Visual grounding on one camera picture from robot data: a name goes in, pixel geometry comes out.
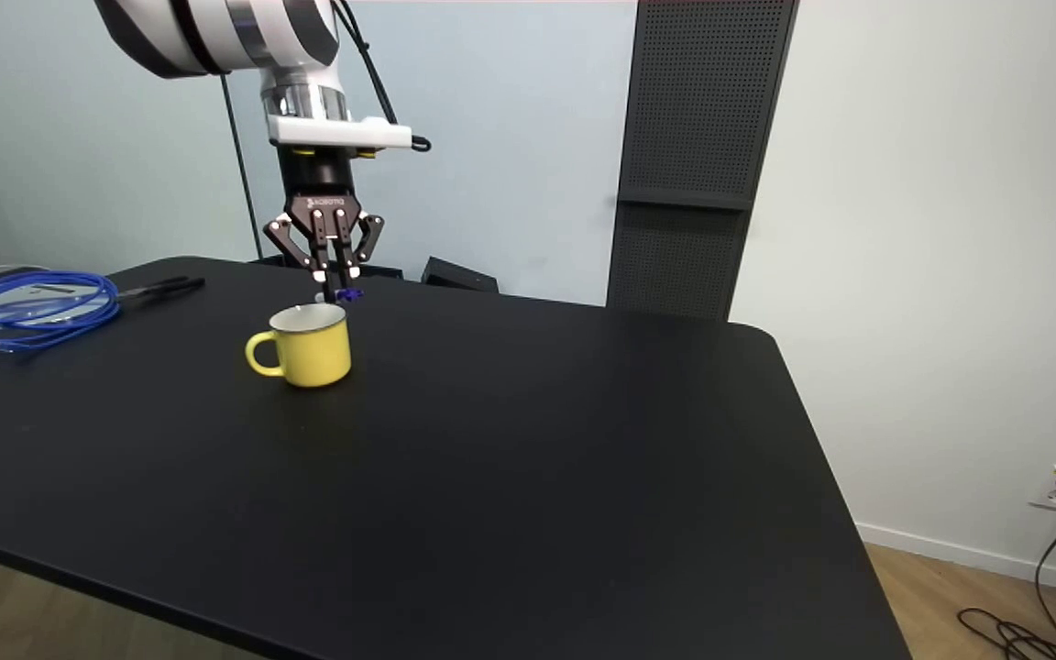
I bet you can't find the yellow enamel mug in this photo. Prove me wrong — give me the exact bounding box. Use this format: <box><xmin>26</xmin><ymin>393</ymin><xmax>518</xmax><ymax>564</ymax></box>
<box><xmin>241</xmin><ymin>300</ymin><xmax>356</xmax><ymax>393</ymax></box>

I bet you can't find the black cable on floor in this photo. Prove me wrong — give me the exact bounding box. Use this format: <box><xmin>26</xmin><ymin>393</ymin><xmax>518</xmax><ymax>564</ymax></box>
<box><xmin>958</xmin><ymin>478</ymin><xmax>1056</xmax><ymax>660</ymax></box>

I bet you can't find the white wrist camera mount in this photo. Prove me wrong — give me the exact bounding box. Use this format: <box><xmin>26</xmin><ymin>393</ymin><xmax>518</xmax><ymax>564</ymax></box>
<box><xmin>265</xmin><ymin>110</ymin><xmax>436</xmax><ymax>157</ymax></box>

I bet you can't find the dark grey tall panel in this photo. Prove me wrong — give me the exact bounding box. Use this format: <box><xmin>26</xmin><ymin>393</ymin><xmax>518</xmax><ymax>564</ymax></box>
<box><xmin>603</xmin><ymin>0</ymin><xmax>799</xmax><ymax>326</ymax></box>

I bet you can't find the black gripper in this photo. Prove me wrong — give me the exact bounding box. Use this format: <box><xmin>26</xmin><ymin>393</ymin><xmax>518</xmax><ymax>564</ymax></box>
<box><xmin>261</xmin><ymin>143</ymin><xmax>387</xmax><ymax>305</ymax></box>

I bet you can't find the blue coiled cable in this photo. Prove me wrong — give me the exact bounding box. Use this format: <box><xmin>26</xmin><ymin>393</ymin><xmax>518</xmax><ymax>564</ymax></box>
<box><xmin>0</xmin><ymin>269</ymin><xmax>124</xmax><ymax>360</ymax></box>

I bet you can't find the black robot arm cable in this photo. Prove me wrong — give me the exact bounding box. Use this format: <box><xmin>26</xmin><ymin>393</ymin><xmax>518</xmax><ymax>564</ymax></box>
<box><xmin>327</xmin><ymin>0</ymin><xmax>436</xmax><ymax>153</ymax></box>

